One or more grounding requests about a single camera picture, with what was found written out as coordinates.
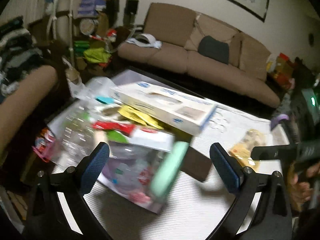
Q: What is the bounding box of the white blue glove box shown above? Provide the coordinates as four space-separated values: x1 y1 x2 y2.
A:
110 81 217 136

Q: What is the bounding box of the red snack packet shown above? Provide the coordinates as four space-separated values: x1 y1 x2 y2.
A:
92 121 136 135

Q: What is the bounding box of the yellow sachet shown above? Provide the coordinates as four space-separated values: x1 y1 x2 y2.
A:
118 105 164 129

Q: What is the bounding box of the person's right hand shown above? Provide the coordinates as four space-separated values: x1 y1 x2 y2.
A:
287 163 313 212

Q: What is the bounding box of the clear bag yellow label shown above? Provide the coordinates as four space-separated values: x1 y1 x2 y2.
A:
228 129 266 172

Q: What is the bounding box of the purple tape dispenser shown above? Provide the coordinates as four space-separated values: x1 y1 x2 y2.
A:
270 114 290 131

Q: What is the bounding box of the dark brown sponge block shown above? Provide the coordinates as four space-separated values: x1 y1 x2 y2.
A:
181 146 212 182

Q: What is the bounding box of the large black storage box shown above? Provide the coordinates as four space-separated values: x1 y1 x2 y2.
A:
34 65 218 214

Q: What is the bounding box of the yellow green bag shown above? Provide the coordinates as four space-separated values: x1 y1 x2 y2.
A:
84 48 111 63

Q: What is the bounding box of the dark cushion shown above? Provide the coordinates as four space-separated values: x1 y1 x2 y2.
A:
198 36 229 64

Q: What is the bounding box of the brown sofa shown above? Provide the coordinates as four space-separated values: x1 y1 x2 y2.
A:
118 3 280 108

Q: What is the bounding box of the white coat rack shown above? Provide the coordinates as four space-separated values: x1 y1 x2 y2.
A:
45 0 75 68

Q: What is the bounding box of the white plastic six-ring holder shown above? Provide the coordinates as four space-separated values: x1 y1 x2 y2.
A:
208 108 231 133

